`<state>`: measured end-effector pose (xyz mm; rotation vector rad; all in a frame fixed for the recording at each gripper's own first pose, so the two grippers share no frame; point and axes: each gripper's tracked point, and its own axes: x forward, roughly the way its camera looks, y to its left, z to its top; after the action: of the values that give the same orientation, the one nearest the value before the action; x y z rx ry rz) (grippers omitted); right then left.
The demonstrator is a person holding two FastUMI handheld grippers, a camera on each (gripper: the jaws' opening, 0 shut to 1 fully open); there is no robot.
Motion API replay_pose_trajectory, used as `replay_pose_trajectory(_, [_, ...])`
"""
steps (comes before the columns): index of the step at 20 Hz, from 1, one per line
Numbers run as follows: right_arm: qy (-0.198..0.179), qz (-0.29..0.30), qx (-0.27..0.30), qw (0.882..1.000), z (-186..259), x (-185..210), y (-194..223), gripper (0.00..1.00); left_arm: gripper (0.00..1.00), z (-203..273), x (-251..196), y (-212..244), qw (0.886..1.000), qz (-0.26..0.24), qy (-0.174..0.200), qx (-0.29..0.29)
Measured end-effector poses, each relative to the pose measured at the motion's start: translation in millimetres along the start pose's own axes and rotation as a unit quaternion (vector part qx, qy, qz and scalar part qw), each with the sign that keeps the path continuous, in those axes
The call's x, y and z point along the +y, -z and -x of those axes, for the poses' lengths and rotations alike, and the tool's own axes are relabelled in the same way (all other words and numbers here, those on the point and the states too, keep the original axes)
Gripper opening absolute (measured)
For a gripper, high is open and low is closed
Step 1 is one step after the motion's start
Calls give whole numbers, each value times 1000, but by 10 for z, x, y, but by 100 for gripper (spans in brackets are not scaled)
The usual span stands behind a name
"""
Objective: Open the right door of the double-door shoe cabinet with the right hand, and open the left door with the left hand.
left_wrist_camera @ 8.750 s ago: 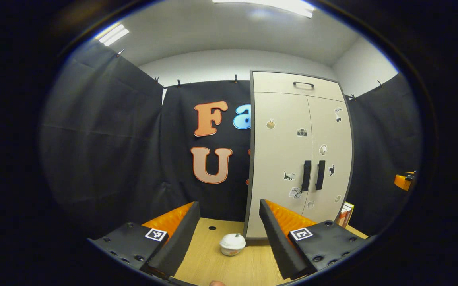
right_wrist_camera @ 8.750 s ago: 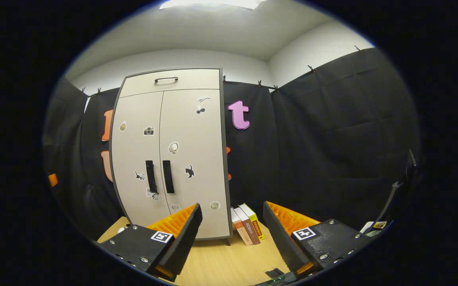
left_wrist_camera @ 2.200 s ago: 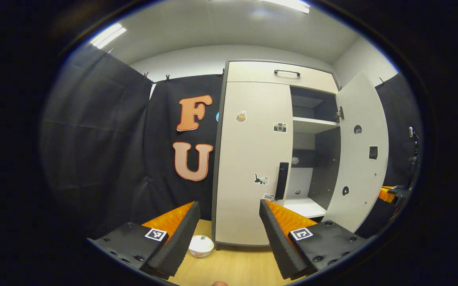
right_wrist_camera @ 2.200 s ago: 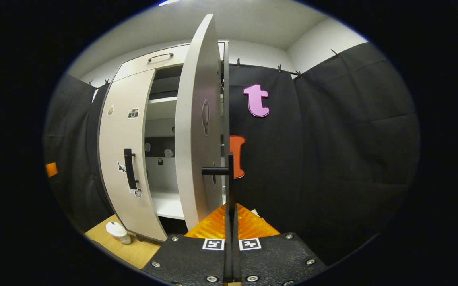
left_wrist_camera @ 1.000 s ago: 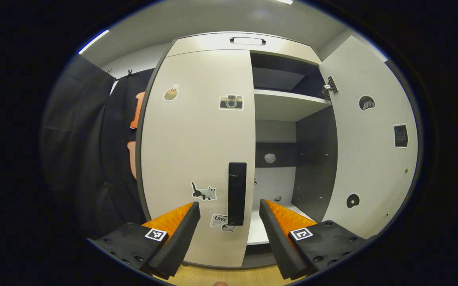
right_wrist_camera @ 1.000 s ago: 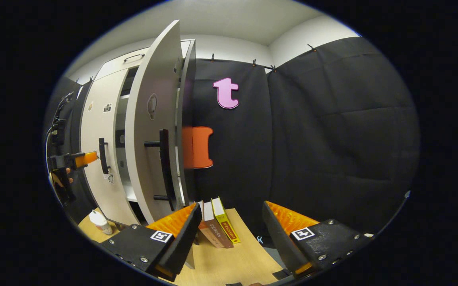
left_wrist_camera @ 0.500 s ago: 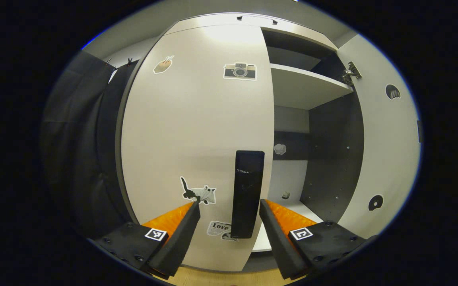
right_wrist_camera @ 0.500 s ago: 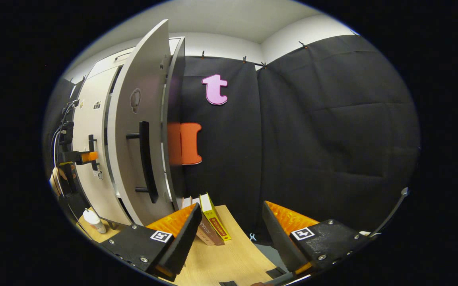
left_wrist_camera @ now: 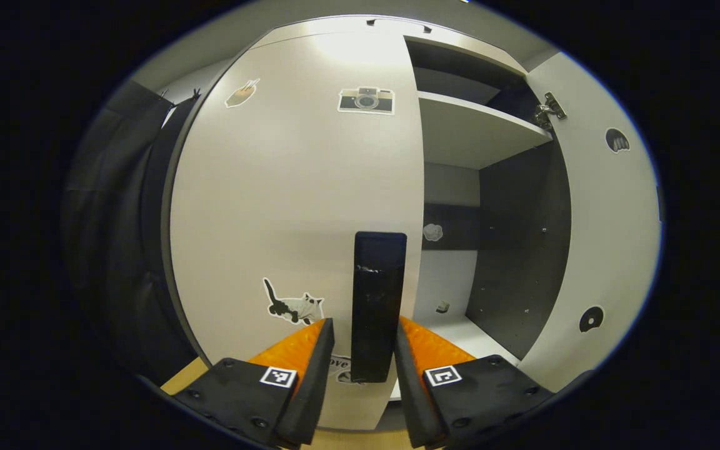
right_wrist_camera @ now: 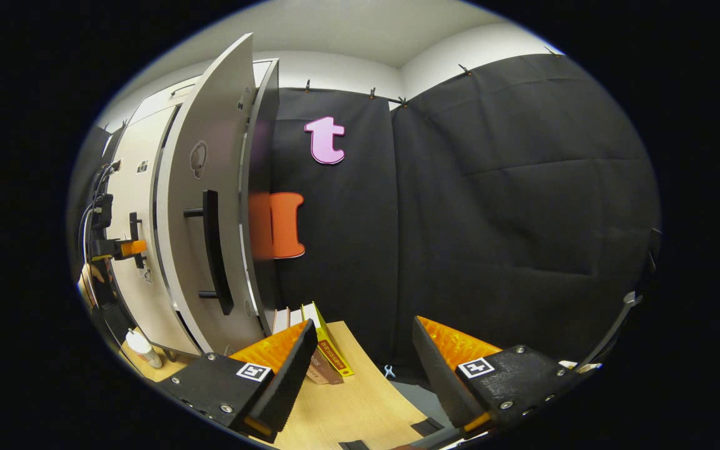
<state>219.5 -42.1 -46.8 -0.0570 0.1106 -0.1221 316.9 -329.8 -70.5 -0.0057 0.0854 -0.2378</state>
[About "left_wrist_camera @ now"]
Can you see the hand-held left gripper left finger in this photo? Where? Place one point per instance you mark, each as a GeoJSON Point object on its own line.
{"type": "Point", "coordinates": [313, 387]}

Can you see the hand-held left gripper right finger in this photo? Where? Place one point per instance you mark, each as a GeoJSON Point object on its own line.
{"type": "Point", "coordinates": [413, 387]}

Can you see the camera sticker shoe cabinet door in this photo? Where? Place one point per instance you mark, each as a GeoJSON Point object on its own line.
{"type": "Point", "coordinates": [291, 200]}

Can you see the headphone sticker shoe cabinet door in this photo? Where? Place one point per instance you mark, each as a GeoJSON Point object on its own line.
{"type": "Point", "coordinates": [610, 237]}

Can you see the white double-door shoe cabinet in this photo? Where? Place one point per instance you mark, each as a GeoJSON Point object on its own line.
{"type": "Point", "coordinates": [466, 131]}

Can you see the metal door hinge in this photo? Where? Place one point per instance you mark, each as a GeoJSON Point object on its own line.
{"type": "Point", "coordinates": [547, 111]}

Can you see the white cabinet drawer front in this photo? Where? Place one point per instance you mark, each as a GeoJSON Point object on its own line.
{"type": "Point", "coordinates": [335, 26]}

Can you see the black backdrop cloth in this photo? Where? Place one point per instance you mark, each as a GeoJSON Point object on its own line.
{"type": "Point", "coordinates": [116, 219]}

